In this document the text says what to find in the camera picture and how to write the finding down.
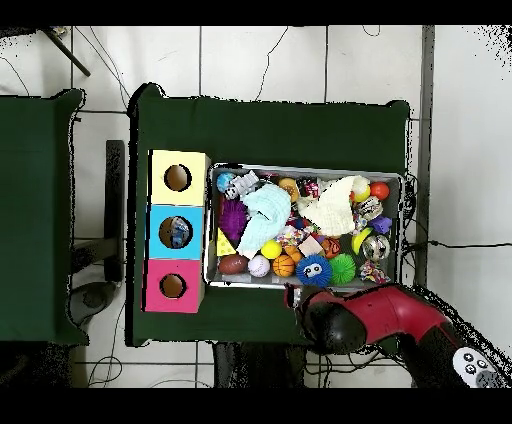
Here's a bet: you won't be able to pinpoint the dark green table cloth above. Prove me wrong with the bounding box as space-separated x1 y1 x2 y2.
125 82 411 355

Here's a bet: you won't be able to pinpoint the mint green waffle cloth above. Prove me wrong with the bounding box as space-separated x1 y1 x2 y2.
237 183 293 257

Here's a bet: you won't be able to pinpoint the blue globe ball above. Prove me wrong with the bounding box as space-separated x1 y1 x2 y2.
215 172 235 194

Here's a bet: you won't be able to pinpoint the small white baseball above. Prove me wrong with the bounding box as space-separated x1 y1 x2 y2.
247 254 272 278

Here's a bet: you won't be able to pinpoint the dark green side table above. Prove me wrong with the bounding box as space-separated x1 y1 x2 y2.
0 88 87 345

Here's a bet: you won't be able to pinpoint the silver toy robot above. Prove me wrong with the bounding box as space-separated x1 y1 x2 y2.
224 169 260 201

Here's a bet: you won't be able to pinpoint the green spiky rubber ball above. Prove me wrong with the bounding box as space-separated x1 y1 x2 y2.
328 252 357 286

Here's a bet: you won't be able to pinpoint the purple spiky ball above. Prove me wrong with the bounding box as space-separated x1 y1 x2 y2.
218 198 251 243

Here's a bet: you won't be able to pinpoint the cream waffle cloth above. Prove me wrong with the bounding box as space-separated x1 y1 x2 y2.
296 174 371 237

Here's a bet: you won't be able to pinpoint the small orange basketball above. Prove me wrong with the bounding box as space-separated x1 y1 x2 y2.
272 254 296 278

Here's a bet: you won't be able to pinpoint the blue fuzzy googly-eye ball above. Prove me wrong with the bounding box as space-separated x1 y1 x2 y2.
295 254 334 289

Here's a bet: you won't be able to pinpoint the small brown football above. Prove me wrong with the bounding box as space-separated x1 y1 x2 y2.
218 254 250 276

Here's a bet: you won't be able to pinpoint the crushed clear plastic bottle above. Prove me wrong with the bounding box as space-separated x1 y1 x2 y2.
169 217 192 248

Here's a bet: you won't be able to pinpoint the shallow wire mesh bin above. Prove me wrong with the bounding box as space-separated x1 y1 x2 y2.
203 162 404 295

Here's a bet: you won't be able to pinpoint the black floor cable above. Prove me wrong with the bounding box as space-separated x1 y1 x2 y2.
403 238 512 251

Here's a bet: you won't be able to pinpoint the wooden box three holes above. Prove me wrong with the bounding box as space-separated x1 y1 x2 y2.
141 149 212 314

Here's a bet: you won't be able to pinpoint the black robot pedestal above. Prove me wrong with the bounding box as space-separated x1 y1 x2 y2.
213 342 308 388

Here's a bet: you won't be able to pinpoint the black tripod leg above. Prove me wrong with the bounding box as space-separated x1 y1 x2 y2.
39 26 92 78

